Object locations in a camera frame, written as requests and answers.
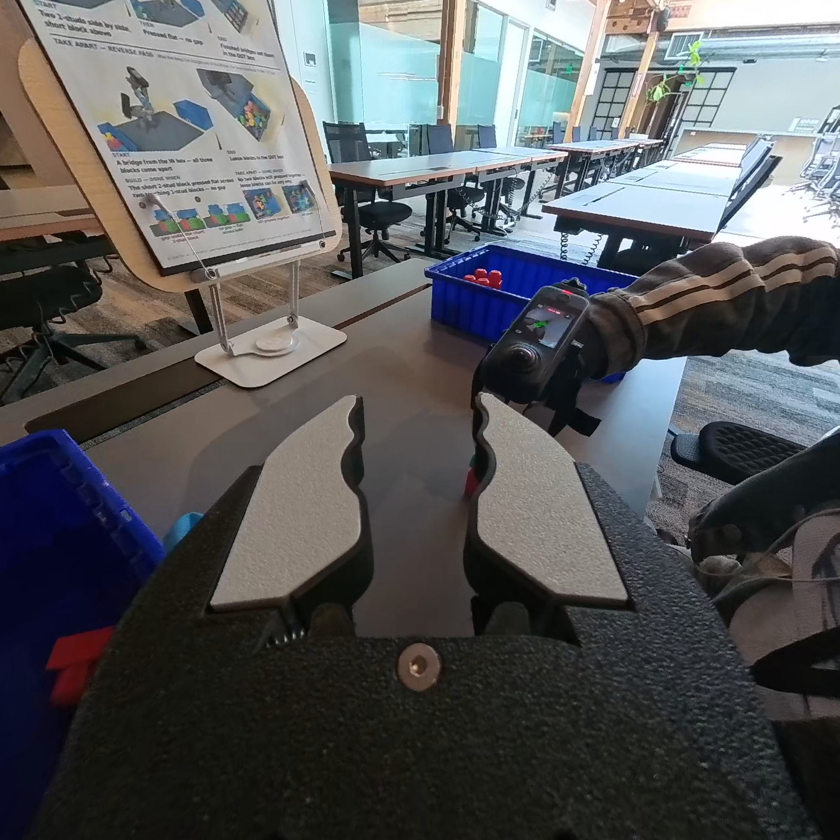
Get long office desk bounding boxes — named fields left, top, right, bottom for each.
left=327, top=136, right=664, bottom=280
left=541, top=140, right=750, bottom=269

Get light blue mega block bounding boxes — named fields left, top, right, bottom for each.
left=163, top=511, right=205, bottom=553

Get printed instruction sheet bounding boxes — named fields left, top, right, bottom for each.
left=17, top=0, right=338, bottom=278

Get black office chair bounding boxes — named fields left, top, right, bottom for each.
left=0, top=261, right=148, bottom=403
left=322, top=121, right=414, bottom=264
left=721, top=134, right=784, bottom=232

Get black chair armrest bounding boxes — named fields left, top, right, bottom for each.
left=669, top=420, right=809, bottom=487

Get green hanging plant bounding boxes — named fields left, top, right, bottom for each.
left=646, top=39, right=706, bottom=107

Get person's clothing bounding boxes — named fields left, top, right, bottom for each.
left=686, top=428, right=840, bottom=840

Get person's right forearm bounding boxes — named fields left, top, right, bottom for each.
left=586, top=237, right=840, bottom=383

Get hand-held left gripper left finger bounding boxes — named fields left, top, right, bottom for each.
left=209, top=395, right=376, bottom=613

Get wooden document stand board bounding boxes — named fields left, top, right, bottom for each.
left=17, top=38, right=342, bottom=293

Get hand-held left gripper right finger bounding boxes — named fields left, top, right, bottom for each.
left=465, top=392, right=632, bottom=609

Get blue plastic bin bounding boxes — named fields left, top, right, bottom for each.
left=0, top=429, right=166, bottom=840
left=424, top=243, right=641, bottom=385

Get white stand base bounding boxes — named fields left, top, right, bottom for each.
left=190, top=259, right=348, bottom=389

